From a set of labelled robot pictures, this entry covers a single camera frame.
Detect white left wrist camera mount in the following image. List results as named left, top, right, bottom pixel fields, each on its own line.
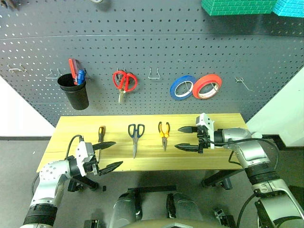
left=76, top=141, right=97, bottom=177

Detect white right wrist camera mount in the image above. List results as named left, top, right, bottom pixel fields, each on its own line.
left=195, top=113, right=216, bottom=150

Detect red tape roll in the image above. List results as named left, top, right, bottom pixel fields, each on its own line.
left=192, top=74, right=223, bottom=100

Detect black metal bracket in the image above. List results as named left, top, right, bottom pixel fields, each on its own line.
left=213, top=208, right=236, bottom=228

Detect orange black needle-nose pliers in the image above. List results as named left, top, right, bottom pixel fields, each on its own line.
left=158, top=121, right=171, bottom=152

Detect red utility knife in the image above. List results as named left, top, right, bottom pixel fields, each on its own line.
left=68, top=58, right=81, bottom=86

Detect black table foot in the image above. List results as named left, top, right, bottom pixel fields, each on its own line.
left=67, top=175, right=99, bottom=192
left=201, top=170, right=241, bottom=190

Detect blue tape roll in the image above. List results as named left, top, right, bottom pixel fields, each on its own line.
left=170, top=75, right=197, bottom=101

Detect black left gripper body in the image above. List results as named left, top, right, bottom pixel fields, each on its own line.
left=84, top=152, right=100, bottom=176

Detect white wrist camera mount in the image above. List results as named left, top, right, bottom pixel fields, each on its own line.
left=76, top=141, right=97, bottom=177
left=195, top=113, right=216, bottom=150

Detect orange black handled screwdriver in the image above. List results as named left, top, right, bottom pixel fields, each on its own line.
left=97, top=126, right=106, bottom=163

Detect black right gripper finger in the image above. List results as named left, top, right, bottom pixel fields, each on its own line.
left=174, top=143, right=200, bottom=152
left=178, top=126, right=198, bottom=134

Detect teal brick pattern block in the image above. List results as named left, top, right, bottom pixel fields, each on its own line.
left=272, top=0, right=304, bottom=18

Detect grey metal pegboard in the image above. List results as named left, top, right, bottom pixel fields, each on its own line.
left=0, top=0, right=304, bottom=124

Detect green brick pattern block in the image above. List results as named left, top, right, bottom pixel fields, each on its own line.
left=201, top=0, right=277, bottom=16

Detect black plastic cup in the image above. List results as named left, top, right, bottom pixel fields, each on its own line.
left=57, top=73, right=90, bottom=111

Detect red handled scissors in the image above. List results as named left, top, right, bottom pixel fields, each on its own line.
left=112, top=70, right=138, bottom=104

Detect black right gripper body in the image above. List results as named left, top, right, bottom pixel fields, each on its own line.
left=196, top=125, right=211, bottom=154

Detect grey rounded robot leg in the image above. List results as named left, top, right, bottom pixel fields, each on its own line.
left=112, top=189, right=143, bottom=228
left=166, top=191, right=203, bottom=221

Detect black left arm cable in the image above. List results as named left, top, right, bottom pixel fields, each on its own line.
left=30, top=134, right=85, bottom=199

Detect dark blue handled scissors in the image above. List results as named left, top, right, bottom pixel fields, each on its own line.
left=128, top=123, right=145, bottom=159

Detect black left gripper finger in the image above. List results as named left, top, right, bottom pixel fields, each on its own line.
left=98, top=161, right=124, bottom=176
left=92, top=141, right=117, bottom=151

